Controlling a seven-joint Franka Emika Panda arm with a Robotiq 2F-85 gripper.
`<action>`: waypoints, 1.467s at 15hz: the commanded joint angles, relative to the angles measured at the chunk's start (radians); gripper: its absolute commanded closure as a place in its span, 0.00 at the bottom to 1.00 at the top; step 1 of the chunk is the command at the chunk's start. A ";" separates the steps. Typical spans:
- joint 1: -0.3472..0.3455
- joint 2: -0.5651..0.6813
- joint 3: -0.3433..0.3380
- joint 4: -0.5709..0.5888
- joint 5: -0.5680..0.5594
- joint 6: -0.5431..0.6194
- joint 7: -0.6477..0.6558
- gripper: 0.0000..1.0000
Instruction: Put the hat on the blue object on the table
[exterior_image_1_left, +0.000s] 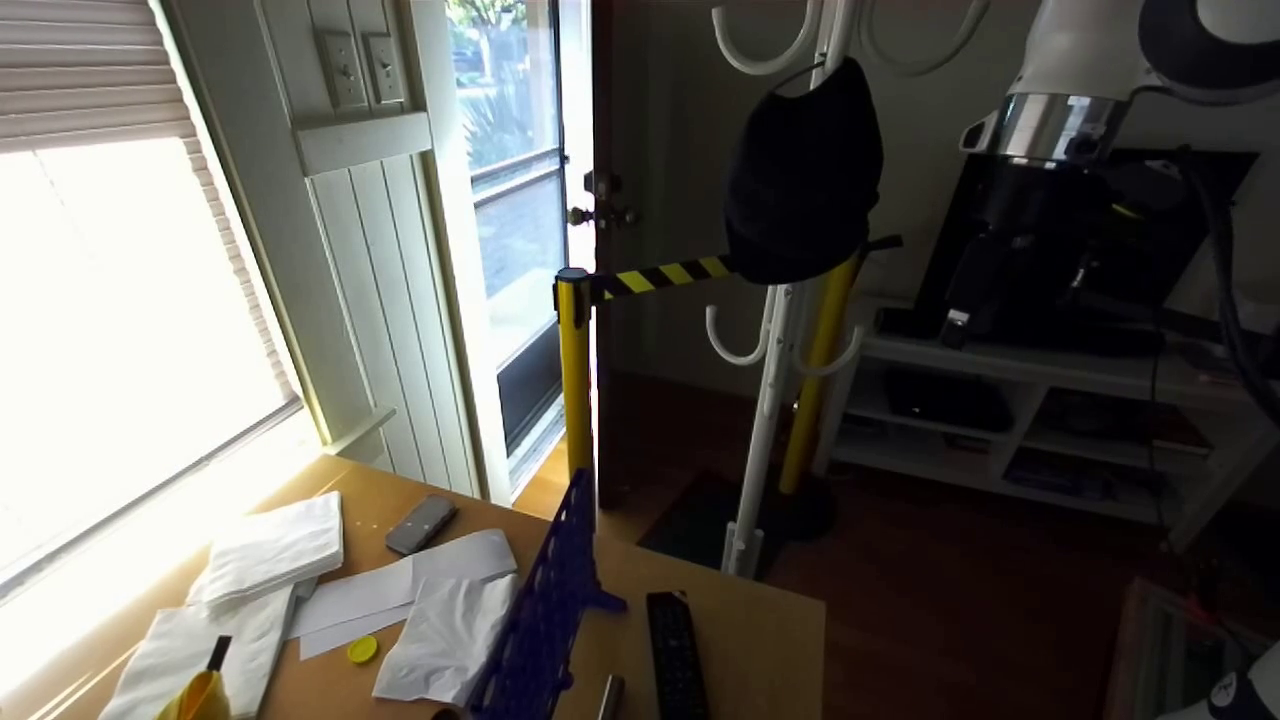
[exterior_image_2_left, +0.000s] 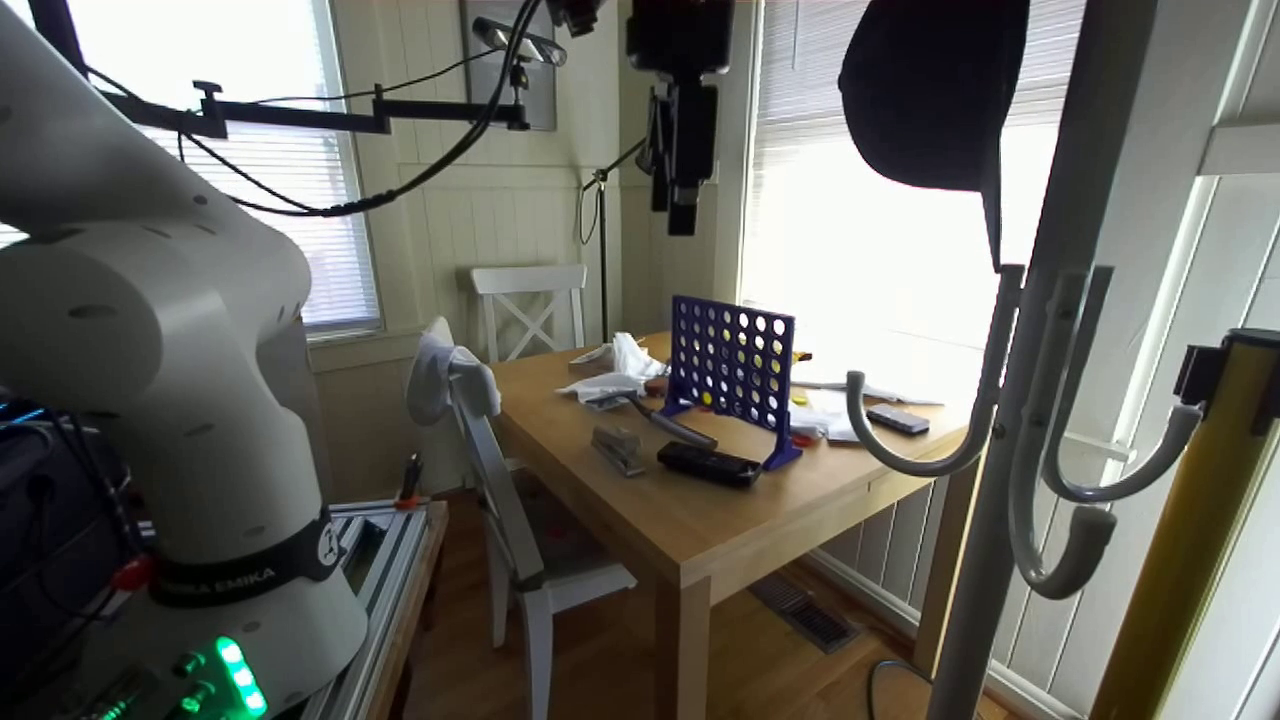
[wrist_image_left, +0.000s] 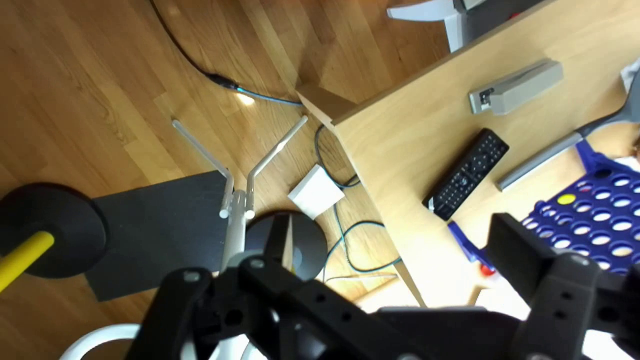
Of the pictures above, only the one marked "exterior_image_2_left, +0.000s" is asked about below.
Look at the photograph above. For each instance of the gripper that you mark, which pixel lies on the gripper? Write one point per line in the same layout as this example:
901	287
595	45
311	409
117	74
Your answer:
680	35

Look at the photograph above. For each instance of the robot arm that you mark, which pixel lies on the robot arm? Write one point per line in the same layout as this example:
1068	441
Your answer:
150	330

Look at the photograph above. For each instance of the white cross-back chair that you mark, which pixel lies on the white cross-back chair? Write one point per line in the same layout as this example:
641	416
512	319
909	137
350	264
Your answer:
528	285

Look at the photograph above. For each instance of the window with white blinds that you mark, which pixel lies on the window with white blinds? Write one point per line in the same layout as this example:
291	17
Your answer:
290	210
860	250

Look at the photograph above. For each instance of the blue disc drop game grid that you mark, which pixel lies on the blue disc drop game grid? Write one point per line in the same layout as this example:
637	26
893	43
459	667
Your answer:
735	360

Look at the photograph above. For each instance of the crumpled white cloth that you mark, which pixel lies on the crumpled white cloth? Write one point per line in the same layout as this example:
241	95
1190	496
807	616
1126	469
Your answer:
620	372

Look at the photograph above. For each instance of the black cap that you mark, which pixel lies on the black cap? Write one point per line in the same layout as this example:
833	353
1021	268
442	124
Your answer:
925	90

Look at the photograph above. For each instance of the grey stapler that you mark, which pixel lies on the grey stapler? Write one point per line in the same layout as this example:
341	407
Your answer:
618	448

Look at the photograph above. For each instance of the black oblong case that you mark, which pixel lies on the black oblong case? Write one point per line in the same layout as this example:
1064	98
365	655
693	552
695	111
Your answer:
710	465

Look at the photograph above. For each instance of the white cloth on chair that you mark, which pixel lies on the white cloth on chair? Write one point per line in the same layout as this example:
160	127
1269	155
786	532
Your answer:
445	375

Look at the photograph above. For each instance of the small black remote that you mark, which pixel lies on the small black remote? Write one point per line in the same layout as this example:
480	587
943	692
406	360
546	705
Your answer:
897	419

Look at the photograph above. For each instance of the white coat rack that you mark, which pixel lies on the white coat rack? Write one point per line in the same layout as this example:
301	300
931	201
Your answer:
1040	330

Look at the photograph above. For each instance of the white chair with cushion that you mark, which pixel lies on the white chair with cushion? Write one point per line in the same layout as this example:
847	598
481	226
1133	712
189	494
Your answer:
520	540

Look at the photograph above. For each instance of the floor vent grille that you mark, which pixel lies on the floor vent grille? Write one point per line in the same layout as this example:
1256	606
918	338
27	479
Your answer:
805	610

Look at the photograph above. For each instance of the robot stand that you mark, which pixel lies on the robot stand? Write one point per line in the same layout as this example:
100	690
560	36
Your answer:
385	590

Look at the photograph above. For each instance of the black control box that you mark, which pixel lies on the black control box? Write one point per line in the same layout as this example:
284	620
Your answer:
50	540

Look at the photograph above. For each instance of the yellow post with black bracket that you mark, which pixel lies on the yellow post with black bracket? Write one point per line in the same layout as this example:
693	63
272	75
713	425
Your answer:
1190	540

